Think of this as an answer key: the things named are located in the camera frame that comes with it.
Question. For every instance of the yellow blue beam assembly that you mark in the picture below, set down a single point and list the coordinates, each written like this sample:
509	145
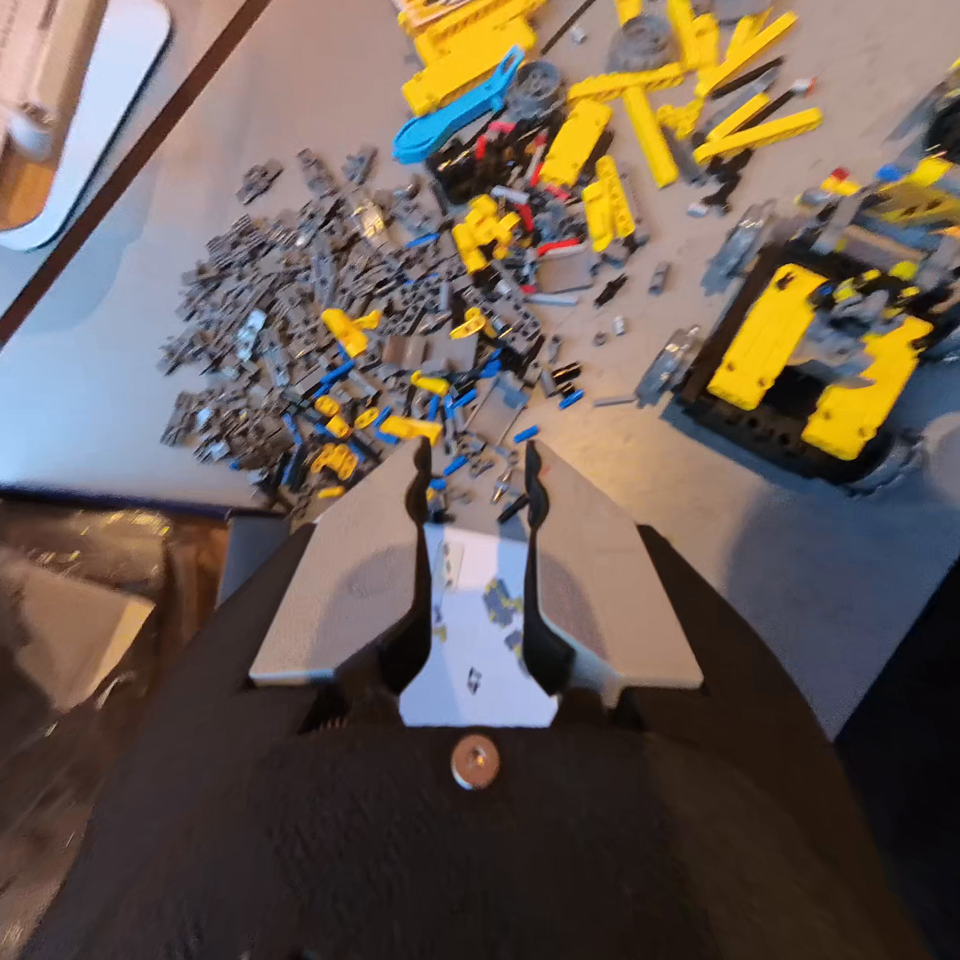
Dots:
465	75

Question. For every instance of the yellow rectangular panel piece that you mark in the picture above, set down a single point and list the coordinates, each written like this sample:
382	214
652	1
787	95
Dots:
576	142

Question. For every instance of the light grey axle rod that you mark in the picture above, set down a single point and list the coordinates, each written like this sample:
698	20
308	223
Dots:
615	401

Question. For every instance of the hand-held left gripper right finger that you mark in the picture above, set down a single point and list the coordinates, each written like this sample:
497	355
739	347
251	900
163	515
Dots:
615	607

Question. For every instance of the white paper bag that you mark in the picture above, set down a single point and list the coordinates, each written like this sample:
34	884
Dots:
75	637

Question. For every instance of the clear plastic bag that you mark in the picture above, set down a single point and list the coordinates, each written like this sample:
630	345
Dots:
75	750

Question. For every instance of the grey gear wheel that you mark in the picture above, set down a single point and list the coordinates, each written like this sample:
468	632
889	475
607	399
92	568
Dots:
637	43

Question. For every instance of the person's dark top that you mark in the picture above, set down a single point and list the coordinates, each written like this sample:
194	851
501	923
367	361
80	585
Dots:
915	787

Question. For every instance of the white building instruction booklet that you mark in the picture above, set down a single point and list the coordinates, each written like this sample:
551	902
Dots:
480	675

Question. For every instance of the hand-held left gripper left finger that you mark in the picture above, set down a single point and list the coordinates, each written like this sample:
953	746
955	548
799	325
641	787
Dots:
345	600

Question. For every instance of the pile of building bricks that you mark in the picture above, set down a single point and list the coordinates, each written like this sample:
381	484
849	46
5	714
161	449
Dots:
300	315

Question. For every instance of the group of long yellow beams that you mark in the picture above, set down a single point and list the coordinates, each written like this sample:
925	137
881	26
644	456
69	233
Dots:
735	90

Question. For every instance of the dark grey cardboard box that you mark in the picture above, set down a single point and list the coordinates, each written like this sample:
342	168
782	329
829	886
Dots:
255	540

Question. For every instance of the instruction sheet display stand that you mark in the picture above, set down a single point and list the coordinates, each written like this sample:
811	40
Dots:
90	112

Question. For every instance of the yellow black brick vehicle model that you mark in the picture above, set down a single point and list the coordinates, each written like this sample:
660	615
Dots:
772	337

